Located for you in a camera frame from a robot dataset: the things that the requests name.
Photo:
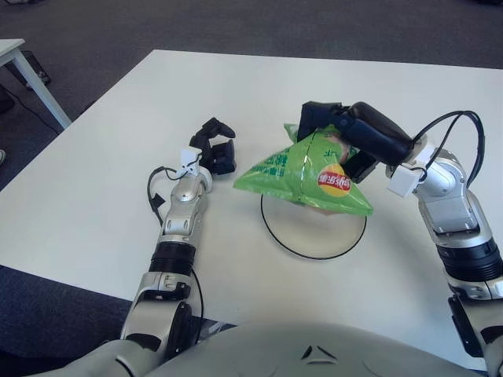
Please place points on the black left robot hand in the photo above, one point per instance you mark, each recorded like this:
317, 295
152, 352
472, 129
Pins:
222, 157

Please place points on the white table leg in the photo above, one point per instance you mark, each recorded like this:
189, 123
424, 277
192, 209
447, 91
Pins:
39, 92

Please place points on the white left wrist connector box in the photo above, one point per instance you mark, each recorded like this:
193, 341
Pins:
189, 159

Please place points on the grey robot torso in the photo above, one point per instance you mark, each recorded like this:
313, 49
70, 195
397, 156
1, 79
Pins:
275, 353

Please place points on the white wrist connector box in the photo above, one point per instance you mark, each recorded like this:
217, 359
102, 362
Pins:
189, 159
402, 180

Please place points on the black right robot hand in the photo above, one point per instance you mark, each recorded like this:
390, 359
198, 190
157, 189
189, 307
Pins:
377, 133

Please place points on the white plate with black rim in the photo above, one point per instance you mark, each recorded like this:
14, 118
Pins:
314, 235

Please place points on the white right wrist connector box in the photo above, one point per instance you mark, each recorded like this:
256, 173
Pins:
402, 180

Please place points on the black device under neighbouring table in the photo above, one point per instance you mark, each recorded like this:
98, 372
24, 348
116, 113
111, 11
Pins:
39, 68

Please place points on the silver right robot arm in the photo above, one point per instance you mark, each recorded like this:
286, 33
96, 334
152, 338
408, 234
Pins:
448, 196

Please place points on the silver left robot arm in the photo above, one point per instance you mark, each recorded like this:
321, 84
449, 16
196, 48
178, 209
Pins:
184, 196

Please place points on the green potato chips bag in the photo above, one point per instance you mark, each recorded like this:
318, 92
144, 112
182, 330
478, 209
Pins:
291, 173

